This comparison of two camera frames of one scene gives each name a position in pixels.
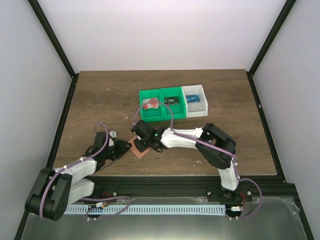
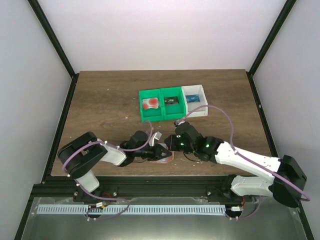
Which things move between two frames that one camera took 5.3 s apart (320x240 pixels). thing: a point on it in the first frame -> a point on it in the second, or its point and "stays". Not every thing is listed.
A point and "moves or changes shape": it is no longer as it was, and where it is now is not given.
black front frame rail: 271,187 stays
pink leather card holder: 134,148 moves or changes shape
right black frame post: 267,43 stays
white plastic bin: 196,101 stays
